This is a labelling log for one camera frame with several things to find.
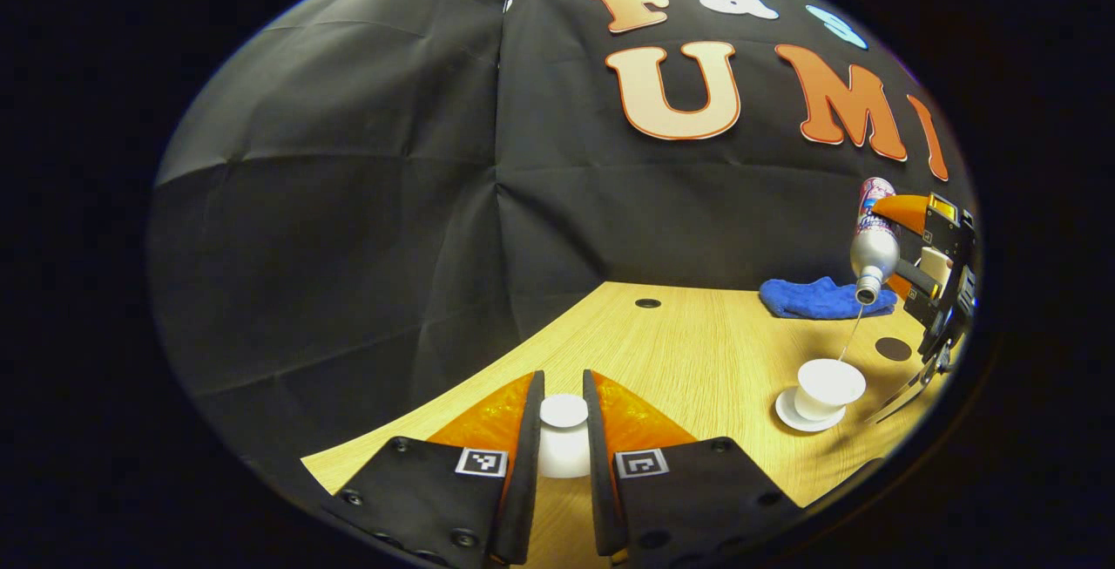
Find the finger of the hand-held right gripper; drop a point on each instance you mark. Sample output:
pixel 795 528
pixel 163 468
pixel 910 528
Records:
pixel 906 207
pixel 915 280

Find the white saucer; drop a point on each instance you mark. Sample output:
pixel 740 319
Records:
pixel 788 416

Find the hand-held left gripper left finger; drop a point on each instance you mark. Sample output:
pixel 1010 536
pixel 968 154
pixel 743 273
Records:
pixel 530 464

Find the dark brown round coaster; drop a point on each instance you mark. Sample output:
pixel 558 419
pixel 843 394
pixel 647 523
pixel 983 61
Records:
pixel 893 348

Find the blue towel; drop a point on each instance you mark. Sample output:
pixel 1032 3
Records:
pixel 810 301

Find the white teacup lid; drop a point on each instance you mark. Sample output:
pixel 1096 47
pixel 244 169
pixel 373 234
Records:
pixel 564 430

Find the silver water bottle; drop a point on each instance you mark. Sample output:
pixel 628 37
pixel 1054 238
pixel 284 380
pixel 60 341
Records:
pixel 874 247

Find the white teacup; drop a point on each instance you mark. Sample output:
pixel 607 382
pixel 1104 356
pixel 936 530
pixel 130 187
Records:
pixel 827 382

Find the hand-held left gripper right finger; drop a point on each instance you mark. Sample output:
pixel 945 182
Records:
pixel 597 482

